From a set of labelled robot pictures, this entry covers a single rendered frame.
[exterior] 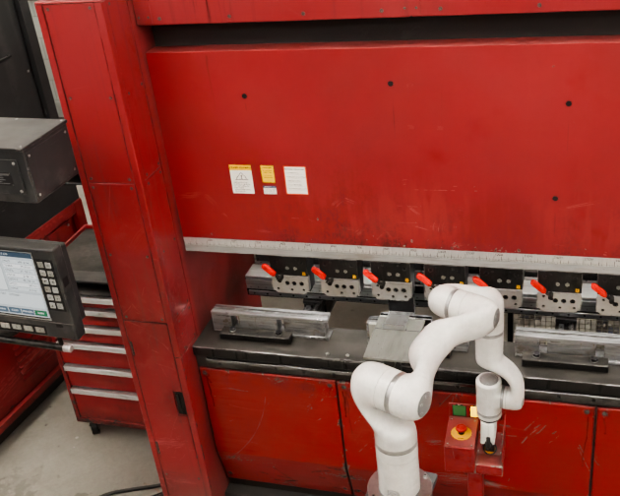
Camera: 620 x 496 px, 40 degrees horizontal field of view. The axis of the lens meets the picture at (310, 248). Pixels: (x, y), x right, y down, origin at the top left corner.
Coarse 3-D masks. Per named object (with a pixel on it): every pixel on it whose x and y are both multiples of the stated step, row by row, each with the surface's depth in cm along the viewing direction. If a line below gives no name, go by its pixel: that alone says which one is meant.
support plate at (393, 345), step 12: (408, 324) 320; (420, 324) 320; (372, 336) 316; (384, 336) 315; (396, 336) 315; (408, 336) 314; (372, 348) 309; (384, 348) 308; (396, 348) 308; (408, 348) 307; (384, 360) 304; (396, 360) 302; (408, 360) 301
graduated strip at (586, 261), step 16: (192, 240) 332; (208, 240) 330; (224, 240) 327; (240, 240) 325; (416, 256) 306; (432, 256) 304; (448, 256) 302; (464, 256) 300; (480, 256) 299; (496, 256) 297; (512, 256) 295; (528, 256) 293; (544, 256) 291; (560, 256) 290
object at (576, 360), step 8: (528, 352) 313; (528, 360) 309; (536, 360) 308; (544, 360) 308; (552, 360) 307; (560, 360) 307; (568, 360) 306; (576, 360) 306; (584, 360) 305; (600, 360) 304; (560, 368) 307; (568, 368) 306; (576, 368) 305; (584, 368) 304; (592, 368) 303; (600, 368) 302
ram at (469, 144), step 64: (192, 64) 294; (256, 64) 287; (320, 64) 280; (384, 64) 274; (448, 64) 268; (512, 64) 262; (576, 64) 256; (192, 128) 306; (256, 128) 299; (320, 128) 292; (384, 128) 285; (448, 128) 278; (512, 128) 272; (576, 128) 266; (192, 192) 320; (256, 192) 312; (320, 192) 304; (384, 192) 297; (448, 192) 290; (512, 192) 283; (576, 192) 277; (320, 256) 318; (384, 256) 310; (576, 256) 288
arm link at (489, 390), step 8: (480, 376) 280; (488, 376) 280; (496, 376) 279; (480, 384) 277; (488, 384) 277; (496, 384) 276; (480, 392) 278; (488, 392) 276; (496, 392) 277; (480, 400) 280; (488, 400) 278; (496, 400) 278; (480, 408) 282; (488, 408) 280; (496, 408) 280; (488, 416) 282
